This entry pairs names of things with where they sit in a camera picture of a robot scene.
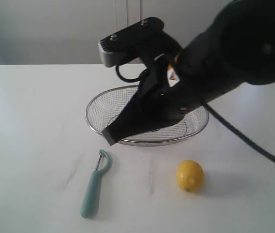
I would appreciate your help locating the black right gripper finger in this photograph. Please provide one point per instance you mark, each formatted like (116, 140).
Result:
(131, 121)

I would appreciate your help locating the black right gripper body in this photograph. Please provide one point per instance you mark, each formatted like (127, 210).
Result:
(155, 101)

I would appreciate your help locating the yellow lemon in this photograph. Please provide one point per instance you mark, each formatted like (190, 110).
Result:
(189, 176)

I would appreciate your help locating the teal handled peeler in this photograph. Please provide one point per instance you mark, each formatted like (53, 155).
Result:
(90, 204)

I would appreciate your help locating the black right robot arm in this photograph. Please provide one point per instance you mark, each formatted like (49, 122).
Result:
(238, 47)

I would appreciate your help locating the white cabinet doors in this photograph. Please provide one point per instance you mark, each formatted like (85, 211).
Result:
(68, 31)

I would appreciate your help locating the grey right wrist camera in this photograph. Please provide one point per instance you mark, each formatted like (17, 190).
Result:
(119, 45)

